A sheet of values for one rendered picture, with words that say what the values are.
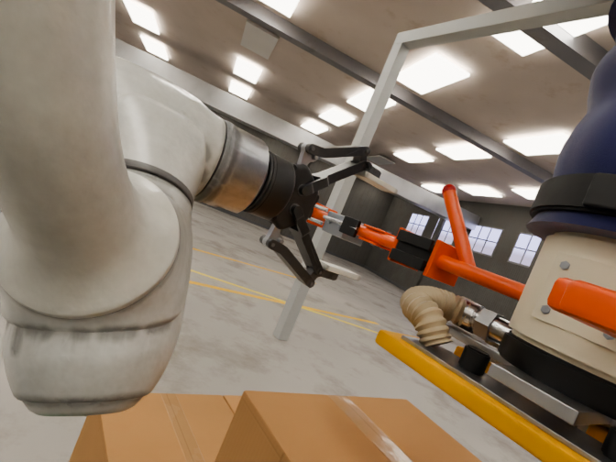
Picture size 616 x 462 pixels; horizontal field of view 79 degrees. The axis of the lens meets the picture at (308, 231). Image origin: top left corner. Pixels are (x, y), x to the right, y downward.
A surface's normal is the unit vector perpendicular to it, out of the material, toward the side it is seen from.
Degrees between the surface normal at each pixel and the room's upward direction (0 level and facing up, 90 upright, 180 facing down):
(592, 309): 90
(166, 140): 55
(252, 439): 90
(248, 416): 90
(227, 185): 113
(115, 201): 90
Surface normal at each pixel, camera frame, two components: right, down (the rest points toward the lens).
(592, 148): -0.90, -0.32
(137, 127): 0.51, -0.33
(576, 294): -0.75, -0.29
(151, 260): 0.81, -0.04
